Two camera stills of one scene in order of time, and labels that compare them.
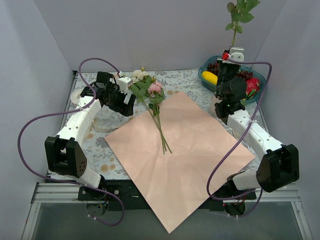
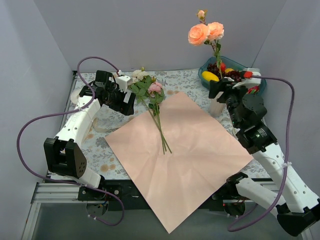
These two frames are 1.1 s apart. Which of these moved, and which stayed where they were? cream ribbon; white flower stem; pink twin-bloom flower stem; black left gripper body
Moved: pink twin-bloom flower stem
Stayed: cream ribbon; black left gripper body; white flower stem
